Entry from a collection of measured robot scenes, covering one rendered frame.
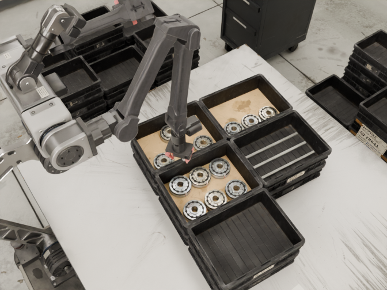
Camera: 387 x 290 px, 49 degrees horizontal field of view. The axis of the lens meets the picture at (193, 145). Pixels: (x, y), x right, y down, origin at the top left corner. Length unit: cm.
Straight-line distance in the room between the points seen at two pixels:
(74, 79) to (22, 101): 157
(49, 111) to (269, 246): 106
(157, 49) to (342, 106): 211
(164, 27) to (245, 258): 102
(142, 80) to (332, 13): 335
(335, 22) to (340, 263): 282
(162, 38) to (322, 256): 125
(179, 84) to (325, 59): 264
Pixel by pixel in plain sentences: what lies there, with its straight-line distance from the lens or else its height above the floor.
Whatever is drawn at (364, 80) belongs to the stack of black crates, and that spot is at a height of 38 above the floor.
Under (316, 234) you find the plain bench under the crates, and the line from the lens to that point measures 210.
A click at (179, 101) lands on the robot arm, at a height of 143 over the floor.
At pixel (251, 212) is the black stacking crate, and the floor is 83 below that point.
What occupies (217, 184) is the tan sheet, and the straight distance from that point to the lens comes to 200.
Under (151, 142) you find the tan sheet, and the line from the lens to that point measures 214.
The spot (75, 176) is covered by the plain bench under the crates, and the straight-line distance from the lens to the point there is 225.
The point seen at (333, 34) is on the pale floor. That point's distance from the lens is 426.
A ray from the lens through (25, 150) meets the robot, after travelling 181.
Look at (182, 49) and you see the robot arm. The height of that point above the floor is 164.
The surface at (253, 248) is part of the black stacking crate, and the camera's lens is 187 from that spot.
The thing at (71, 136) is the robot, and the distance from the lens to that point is 136.
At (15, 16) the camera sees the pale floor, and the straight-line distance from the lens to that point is 457.
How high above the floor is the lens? 254
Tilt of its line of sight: 54 degrees down
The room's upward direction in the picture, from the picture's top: 1 degrees clockwise
